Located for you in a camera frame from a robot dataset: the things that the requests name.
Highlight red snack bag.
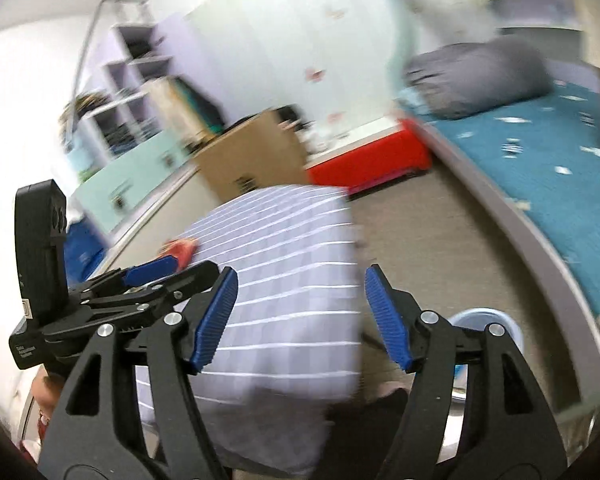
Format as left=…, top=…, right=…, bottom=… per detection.
left=159, top=237, right=199, bottom=271

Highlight person's left hand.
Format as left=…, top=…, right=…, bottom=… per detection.
left=31, top=366, right=66, bottom=426

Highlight blue shopping bag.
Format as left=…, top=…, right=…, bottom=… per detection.
left=64, top=218, right=106, bottom=286

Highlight lilac shelf cabinet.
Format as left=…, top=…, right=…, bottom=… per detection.
left=62, top=0, right=187, bottom=236

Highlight light blue plastic bucket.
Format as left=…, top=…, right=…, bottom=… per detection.
left=449, top=308, right=524, bottom=403

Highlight person's black trouser leg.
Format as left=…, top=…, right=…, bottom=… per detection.
left=311, top=382, right=408, bottom=480

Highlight hanging clothes on rack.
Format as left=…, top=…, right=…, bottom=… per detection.
left=142, top=76, right=225, bottom=145

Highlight grey checked tablecloth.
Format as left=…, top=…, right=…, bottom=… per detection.
left=134, top=184, right=364, bottom=478

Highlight large cardboard box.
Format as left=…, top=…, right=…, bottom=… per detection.
left=194, top=110, right=310, bottom=203

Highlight metal stair handrail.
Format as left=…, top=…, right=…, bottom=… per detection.
left=61, top=0, right=152, bottom=151

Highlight teal bed mattress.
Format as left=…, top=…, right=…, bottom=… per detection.
left=399, top=80, right=600, bottom=329

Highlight red covered bench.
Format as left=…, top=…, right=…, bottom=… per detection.
left=306, top=119, right=432, bottom=195

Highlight grey folded duvet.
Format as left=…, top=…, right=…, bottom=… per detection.
left=403, top=36, right=554, bottom=119

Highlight white bed frame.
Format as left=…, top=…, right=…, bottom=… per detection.
left=414, top=119, right=600, bottom=411

